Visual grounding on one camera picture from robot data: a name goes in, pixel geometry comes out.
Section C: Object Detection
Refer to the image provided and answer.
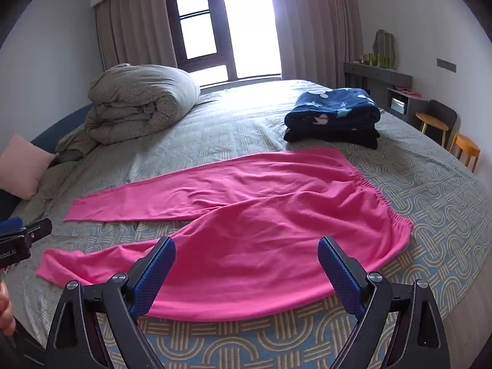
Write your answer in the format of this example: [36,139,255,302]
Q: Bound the blue star-print folded blanket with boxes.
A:
[284,88,381,131]

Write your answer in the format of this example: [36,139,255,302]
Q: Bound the pink pillow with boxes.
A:
[0,135,58,200]

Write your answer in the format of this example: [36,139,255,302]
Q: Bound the pink pants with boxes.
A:
[36,148,414,321]

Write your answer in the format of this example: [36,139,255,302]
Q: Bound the dark-framed window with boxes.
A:
[163,0,283,85]

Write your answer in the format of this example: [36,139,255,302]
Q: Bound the yellow wooden stool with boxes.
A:
[448,134,481,172]

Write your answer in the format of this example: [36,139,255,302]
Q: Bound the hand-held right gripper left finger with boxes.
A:
[45,236,177,369]

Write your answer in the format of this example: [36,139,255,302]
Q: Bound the person's left hand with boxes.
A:
[0,280,15,333]

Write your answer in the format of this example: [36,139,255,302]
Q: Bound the blue bed headboard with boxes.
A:
[0,102,95,220]

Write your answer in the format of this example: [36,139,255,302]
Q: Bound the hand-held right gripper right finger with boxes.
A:
[317,236,451,369]

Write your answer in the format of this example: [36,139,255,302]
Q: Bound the grey dresser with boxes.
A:
[343,61,429,124]

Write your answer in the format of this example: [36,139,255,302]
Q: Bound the folded grey duvet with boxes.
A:
[85,63,201,146]

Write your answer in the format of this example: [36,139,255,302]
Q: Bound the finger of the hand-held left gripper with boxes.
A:
[0,217,24,233]
[15,218,53,244]

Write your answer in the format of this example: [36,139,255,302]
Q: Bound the beige curtain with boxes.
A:
[263,0,366,85]
[95,0,178,75]

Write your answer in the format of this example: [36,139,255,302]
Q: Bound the black chair with wooden legs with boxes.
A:
[415,99,458,149]

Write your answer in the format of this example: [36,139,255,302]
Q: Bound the crumpled grey-green sheet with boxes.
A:
[54,127,101,164]

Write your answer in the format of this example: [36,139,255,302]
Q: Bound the bed with patterned bedspread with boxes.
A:
[0,79,492,369]

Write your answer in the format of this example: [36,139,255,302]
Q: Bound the black folded clothing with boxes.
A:
[284,125,381,150]

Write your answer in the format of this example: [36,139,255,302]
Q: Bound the cloud-shaped mirror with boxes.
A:
[374,29,399,68]

